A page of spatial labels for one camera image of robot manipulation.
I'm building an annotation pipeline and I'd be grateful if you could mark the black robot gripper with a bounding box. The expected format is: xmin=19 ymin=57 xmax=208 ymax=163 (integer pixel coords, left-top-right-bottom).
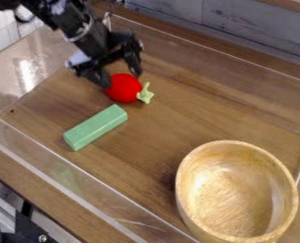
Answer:
xmin=65 ymin=29 xmax=144 ymax=89

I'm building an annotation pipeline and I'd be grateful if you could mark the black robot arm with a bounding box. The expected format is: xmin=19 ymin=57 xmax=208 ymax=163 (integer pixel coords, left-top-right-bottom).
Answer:
xmin=0 ymin=0 xmax=144 ymax=88

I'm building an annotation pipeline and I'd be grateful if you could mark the red plush tomato toy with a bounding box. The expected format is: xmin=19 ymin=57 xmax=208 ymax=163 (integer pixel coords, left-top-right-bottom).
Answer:
xmin=105 ymin=73 xmax=154 ymax=104

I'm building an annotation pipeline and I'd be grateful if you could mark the green rectangular block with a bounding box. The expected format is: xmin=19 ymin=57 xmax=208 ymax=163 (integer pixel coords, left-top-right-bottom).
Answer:
xmin=63 ymin=104 xmax=129 ymax=151

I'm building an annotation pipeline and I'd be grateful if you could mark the wooden bowl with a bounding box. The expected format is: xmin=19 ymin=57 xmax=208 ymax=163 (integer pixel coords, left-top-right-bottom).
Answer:
xmin=176 ymin=140 xmax=299 ymax=243

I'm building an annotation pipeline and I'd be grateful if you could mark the clear acrylic corner bracket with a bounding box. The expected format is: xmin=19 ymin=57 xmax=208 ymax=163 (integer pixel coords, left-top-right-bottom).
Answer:
xmin=102 ymin=12 xmax=113 ymax=31

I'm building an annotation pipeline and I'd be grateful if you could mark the clear acrylic barrier wall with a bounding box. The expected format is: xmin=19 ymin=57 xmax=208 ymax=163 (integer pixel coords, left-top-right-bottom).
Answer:
xmin=0 ymin=17 xmax=300 ymax=243

